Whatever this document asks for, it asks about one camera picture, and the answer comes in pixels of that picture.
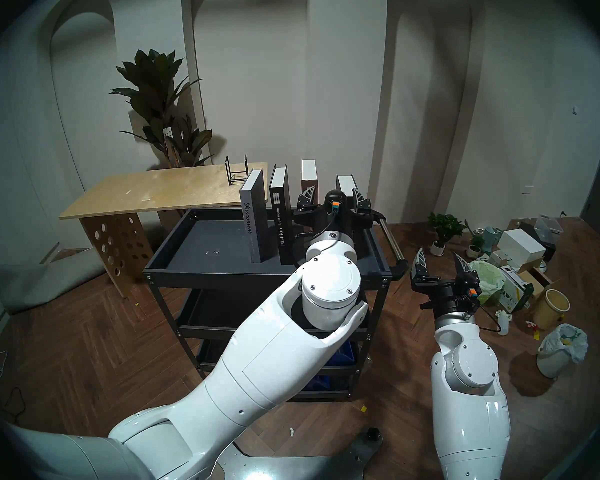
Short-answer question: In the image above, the large dark leafy plant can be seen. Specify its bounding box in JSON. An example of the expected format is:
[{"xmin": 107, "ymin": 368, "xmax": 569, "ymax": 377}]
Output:
[{"xmin": 109, "ymin": 49, "xmax": 214, "ymax": 169}]

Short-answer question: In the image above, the tall blue plastic bin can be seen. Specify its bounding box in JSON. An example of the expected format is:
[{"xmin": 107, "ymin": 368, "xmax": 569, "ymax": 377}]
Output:
[{"xmin": 325, "ymin": 341, "xmax": 357, "ymax": 367}]

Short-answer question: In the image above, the brown Homes book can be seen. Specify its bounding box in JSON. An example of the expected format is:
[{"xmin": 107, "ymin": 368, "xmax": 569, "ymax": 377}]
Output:
[{"xmin": 301, "ymin": 159, "xmax": 320, "ymax": 197}]

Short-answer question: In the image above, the grey Discontent book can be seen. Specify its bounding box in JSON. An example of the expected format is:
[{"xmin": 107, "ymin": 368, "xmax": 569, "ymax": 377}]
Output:
[{"xmin": 239, "ymin": 169, "xmax": 271, "ymax": 263}]

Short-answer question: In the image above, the small thin potted plant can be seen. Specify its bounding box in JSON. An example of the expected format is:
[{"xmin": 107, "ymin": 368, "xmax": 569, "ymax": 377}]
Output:
[{"xmin": 466, "ymin": 228, "xmax": 486, "ymax": 260}]

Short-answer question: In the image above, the small bushy potted plant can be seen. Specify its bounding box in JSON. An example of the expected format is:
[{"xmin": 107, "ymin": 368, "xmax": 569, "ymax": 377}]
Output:
[{"xmin": 427, "ymin": 212, "xmax": 468, "ymax": 257}]

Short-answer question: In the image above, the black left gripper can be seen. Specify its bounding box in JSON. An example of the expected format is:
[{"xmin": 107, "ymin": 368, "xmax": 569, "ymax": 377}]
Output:
[{"xmin": 293, "ymin": 185, "xmax": 377, "ymax": 238}]

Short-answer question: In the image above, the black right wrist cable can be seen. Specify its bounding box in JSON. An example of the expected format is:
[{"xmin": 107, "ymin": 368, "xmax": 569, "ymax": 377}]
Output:
[{"xmin": 472, "ymin": 304, "xmax": 504, "ymax": 333}]

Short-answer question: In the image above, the white cardboard box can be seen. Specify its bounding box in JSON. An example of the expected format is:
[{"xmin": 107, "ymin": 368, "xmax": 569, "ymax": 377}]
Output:
[{"xmin": 496, "ymin": 229, "xmax": 547, "ymax": 267}]

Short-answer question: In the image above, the green printed carton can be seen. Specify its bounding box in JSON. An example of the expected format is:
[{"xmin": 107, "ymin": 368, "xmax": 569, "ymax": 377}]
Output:
[{"xmin": 497, "ymin": 266, "xmax": 535, "ymax": 313}]

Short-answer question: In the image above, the brown cardboard box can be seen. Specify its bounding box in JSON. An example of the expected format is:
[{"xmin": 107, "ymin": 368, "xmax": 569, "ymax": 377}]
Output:
[{"xmin": 517, "ymin": 266, "xmax": 556, "ymax": 300}]

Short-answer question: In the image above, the black Century book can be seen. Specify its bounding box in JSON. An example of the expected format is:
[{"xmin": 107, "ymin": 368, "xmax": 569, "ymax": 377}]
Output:
[{"xmin": 335, "ymin": 174, "xmax": 368, "ymax": 257}]

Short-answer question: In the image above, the black wire book stand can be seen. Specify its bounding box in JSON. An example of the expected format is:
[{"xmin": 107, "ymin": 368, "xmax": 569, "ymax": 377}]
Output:
[{"xmin": 224, "ymin": 154, "xmax": 249, "ymax": 186}]

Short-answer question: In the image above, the grey rolled floor mat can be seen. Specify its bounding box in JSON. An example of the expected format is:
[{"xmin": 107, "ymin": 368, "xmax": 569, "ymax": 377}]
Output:
[{"xmin": 0, "ymin": 248, "xmax": 106, "ymax": 315}]

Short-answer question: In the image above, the dark grey utility cart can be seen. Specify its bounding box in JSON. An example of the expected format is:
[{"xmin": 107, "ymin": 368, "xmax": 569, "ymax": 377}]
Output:
[{"xmin": 142, "ymin": 206, "xmax": 409, "ymax": 402}]

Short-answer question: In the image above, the grey metal robot base plate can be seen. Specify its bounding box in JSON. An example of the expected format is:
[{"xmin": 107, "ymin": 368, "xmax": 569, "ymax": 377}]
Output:
[{"xmin": 215, "ymin": 426, "xmax": 383, "ymax": 480}]

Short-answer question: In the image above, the light wooden table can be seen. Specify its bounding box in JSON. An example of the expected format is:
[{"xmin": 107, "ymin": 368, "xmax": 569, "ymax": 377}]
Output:
[{"xmin": 58, "ymin": 162, "xmax": 269, "ymax": 299}]

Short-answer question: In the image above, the white bin with bag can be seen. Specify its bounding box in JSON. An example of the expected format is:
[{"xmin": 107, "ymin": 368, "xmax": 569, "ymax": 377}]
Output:
[{"xmin": 536, "ymin": 324, "xmax": 589, "ymax": 380}]

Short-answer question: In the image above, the clear plastic storage box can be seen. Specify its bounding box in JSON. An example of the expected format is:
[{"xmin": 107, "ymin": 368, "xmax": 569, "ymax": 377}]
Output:
[{"xmin": 534, "ymin": 214, "xmax": 564, "ymax": 245}]

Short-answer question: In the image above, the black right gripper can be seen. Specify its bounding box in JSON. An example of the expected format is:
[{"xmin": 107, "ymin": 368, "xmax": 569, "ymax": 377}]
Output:
[{"xmin": 410, "ymin": 247, "xmax": 483, "ymax": 321}]

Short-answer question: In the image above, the thin black floor cable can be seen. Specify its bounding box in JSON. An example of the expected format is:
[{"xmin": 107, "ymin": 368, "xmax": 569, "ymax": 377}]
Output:
[{"xmin": 0, "ymin": 349, "xmax": 29, "ymax": 430}]

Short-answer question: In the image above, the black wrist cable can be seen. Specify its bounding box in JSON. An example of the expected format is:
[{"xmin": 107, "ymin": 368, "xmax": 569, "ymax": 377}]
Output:
[
  {"xmin": 300, "ymin": 211, "xmax": 342, "ymax": 250},
  {"xmin": 472, "ymin": 304, "xmax": 504, "ymax": 333}
]

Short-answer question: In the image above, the black Fashion book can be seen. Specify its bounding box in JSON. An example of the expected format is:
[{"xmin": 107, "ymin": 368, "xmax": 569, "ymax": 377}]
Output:
[{"xmin": 270, "ymin": 165, "xmax": 294, "ymax": 266}]

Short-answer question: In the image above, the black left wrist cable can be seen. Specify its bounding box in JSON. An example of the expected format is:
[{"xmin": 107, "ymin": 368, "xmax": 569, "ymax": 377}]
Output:
[{"xmin": 300, "ymin": 211, "xmax": 342, "ymax": 250}]

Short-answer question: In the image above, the green-lined waste basket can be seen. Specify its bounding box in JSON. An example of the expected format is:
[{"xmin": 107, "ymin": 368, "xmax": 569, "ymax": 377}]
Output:
[{"xmin": 467, "ymin": 260, "xmax": 506, "ymax": 305}]

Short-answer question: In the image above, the yellow plastic bucket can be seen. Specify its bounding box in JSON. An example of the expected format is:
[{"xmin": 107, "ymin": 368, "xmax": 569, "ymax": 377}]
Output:
[{"xmin": 532, "ymin": 289, "xmax": 571, "ymax": 331}]

